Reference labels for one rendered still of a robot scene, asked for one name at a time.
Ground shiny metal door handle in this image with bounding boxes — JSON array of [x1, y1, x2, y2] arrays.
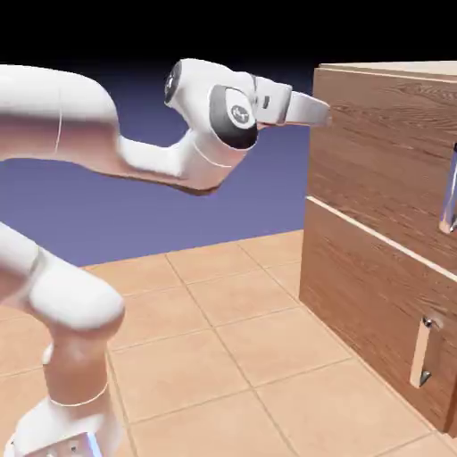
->
[[438, 142, 457, 235], [409, 315, 444, 389]]

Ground brown wooden cabinet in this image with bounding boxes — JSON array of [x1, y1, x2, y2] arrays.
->
[[298, 61, 457, 435]]

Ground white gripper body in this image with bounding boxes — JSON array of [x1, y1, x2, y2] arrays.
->
[[285, 90, 333, 129]]

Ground wooden cabinet door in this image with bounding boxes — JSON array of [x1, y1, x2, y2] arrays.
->
[[298, 196, 457, 434], [305, 67, 457, 274]]

